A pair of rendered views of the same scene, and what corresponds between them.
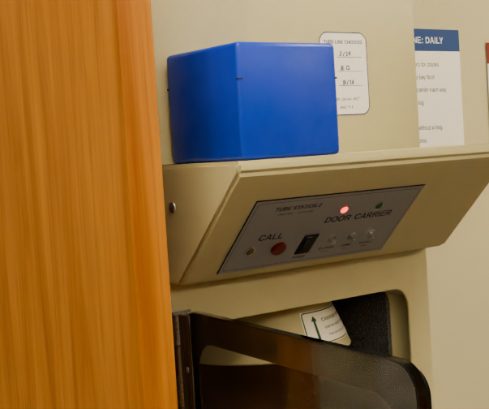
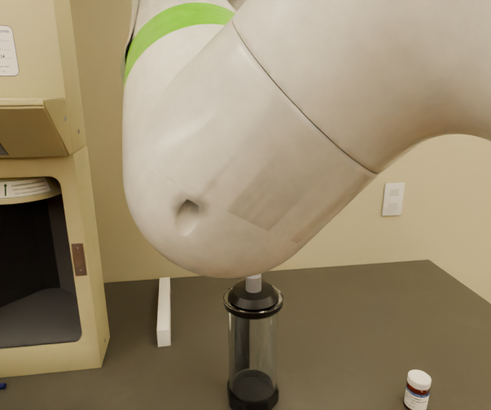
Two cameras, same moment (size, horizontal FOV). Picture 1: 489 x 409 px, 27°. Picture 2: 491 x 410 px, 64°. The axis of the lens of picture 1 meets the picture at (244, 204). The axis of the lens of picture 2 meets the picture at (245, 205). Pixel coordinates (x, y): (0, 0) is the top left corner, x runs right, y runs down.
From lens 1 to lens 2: 0.97 m
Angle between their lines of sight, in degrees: 31
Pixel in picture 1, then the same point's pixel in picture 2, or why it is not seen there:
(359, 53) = (7, 38)
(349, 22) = not seen: outside the picture
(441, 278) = not seen: hidden behind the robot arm
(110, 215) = not seen: outside the picture
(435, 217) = (32, 141)
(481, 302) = not seen: hidden behind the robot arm
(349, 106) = (2, 71)
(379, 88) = (27, 60)
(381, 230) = not seen: outside the picture
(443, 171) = not seen: outside the picture
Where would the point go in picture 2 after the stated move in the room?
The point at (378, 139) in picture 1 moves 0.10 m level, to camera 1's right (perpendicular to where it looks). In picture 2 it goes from (28, 91) to (67, 91)
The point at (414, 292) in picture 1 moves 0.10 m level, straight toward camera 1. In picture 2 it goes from (65, 179) to (7, 190)
